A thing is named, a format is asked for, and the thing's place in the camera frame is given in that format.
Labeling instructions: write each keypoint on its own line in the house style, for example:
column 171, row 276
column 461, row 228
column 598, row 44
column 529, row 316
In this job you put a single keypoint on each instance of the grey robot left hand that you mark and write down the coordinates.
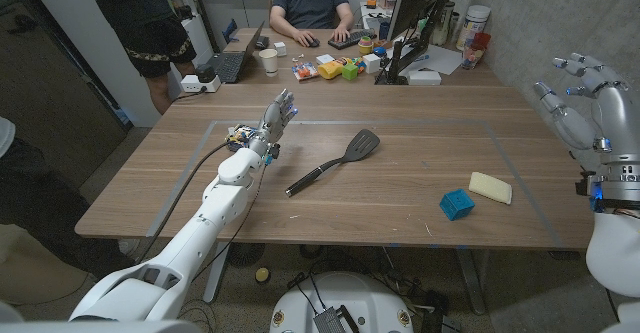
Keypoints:
column 272, row 123

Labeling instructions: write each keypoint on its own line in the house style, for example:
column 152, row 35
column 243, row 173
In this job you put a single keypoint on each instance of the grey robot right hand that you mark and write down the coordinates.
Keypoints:
column 617, row 123

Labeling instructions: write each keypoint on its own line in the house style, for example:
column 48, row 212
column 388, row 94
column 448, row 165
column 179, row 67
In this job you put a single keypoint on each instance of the blue cube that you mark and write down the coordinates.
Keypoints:
column 456, row 205

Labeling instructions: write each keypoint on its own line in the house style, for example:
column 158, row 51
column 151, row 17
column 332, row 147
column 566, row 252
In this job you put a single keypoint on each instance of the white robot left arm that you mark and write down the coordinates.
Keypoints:
column 210, row 213

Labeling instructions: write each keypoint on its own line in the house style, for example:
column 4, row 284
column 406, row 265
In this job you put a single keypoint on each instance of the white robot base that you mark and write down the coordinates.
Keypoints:
column 350, row 298

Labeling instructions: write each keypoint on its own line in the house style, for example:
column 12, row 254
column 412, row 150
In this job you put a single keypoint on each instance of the black slotted spatula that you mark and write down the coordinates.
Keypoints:
column 360, row 145

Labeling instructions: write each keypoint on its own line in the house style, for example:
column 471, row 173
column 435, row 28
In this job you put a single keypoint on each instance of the pale yellow sponge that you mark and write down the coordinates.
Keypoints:
column 490, row 188

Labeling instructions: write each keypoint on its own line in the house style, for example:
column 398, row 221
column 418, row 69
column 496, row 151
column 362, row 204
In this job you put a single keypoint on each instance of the colourful wrist circuit board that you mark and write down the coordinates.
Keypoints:
column 240, row 135

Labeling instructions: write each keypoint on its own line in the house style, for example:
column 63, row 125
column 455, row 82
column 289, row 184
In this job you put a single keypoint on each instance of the white paper cup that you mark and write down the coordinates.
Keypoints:
column 269, row 63

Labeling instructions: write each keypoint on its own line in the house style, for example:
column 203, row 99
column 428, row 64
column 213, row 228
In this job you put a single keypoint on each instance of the orange snack packet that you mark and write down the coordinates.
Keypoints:
column 305, row 71

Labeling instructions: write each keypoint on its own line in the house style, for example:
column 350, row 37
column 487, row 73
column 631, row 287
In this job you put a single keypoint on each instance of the black laptop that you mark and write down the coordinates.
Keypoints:
column 230, row 65

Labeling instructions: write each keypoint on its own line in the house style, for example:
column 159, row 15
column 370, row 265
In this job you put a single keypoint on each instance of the small white cube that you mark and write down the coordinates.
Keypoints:
column 280, row 49

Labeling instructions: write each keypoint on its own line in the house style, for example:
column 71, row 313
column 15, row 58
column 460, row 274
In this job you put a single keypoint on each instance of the yellow cylinder container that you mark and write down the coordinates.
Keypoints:
column 330, row 69

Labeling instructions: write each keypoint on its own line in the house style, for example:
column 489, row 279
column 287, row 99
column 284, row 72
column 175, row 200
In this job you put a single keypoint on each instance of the small flat white box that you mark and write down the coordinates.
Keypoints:
column 325, row 59

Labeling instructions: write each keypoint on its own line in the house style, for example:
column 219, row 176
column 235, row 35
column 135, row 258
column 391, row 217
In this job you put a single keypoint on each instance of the black computer mouse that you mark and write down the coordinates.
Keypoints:
column 313, row 42

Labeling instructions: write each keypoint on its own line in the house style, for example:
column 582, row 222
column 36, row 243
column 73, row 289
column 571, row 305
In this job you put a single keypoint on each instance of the green cube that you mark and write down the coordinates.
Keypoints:
column 350, row 72

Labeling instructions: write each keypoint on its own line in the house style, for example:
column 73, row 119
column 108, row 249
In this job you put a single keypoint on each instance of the blue chair back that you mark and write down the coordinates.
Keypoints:
column 230, row 30

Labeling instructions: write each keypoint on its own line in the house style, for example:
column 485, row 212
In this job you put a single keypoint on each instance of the white shelf unit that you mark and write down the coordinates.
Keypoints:
column 197, row 38

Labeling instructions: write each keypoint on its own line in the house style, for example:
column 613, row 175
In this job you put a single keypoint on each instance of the black keyboard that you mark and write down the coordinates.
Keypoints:
column 350, row 39

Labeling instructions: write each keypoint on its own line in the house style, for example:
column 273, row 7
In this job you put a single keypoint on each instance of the large white cube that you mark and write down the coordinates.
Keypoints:
column 371, row 63

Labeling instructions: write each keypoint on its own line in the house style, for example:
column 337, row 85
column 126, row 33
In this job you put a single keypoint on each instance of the colourful stacking toy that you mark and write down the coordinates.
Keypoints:
column 365, row 46

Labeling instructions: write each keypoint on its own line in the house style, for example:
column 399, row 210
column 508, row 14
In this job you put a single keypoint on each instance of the seated person in dark shirt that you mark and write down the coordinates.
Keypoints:
column 310, row 3

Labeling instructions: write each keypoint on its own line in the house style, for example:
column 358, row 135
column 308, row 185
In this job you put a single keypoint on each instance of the black round floor fan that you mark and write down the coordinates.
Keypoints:
column 245, row 254

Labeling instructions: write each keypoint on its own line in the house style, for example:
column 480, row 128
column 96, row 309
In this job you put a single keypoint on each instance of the dark blue cup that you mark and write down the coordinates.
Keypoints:
column 384, row 31

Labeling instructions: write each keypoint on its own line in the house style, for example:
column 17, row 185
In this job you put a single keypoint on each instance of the yellow ball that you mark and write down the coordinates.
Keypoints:
column 262, row 275

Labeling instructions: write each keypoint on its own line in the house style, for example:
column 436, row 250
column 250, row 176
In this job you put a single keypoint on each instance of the white table leg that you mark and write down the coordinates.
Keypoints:
column 472, row 283
column 216, row 273

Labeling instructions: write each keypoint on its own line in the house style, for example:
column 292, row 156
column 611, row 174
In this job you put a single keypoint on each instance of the standing person in black shorts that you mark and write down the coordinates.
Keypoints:
column 140, row 18

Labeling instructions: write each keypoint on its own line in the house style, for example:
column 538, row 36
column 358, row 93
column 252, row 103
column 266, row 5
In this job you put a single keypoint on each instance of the white labelled canister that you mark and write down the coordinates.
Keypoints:
column 472, row 23

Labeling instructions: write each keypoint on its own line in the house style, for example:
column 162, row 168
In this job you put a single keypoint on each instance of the white paper sheets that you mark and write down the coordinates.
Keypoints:
column 440, row 60

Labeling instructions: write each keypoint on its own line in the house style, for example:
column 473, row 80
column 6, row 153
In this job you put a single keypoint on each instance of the black computer monitor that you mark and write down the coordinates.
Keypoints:
column 412, row 3

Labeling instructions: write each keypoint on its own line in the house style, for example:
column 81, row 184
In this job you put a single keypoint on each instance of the person in black trousers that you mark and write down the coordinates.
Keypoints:
column 50, row 208

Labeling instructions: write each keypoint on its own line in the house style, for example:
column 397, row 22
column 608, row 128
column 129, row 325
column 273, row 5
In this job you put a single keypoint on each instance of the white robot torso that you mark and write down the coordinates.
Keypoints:
column 100, row 327

